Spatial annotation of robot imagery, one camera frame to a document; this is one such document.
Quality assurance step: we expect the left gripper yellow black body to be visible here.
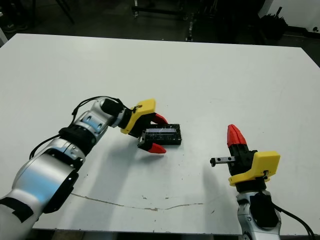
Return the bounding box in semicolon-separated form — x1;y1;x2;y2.
120;98;156;149

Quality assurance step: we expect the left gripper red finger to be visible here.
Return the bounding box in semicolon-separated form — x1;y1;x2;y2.
149;112;169;126
138;142;167;155

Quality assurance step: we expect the right gripper yellow black body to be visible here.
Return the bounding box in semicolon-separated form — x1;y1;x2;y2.
209;149;281;193

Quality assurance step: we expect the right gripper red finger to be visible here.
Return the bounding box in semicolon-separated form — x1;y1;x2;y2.
226;124;238;154
233;124;250;153

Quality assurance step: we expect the glossy black box lid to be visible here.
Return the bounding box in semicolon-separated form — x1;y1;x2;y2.
142;123;183;147

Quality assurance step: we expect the black bag on floor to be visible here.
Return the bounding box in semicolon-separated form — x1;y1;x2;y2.
259;6;288;40

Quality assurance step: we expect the slanted black stand leg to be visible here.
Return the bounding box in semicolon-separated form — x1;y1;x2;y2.
55;0;75;25

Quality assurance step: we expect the white furniture piece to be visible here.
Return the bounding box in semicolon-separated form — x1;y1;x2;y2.
0;27;8;48

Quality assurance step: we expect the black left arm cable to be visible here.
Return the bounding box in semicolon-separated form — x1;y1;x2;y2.
29;95;131;161

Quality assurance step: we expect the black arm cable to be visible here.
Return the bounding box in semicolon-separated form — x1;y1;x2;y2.
29;95;131;161
273;203;318;238

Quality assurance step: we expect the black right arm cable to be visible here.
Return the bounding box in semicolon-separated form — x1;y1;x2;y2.
273;203;318;238

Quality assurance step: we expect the metal post with chain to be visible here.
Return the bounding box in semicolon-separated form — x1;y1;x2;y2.
185;21;195;42

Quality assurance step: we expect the black metal cart frame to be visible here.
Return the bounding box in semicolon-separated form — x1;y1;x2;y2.
131;0;216;22

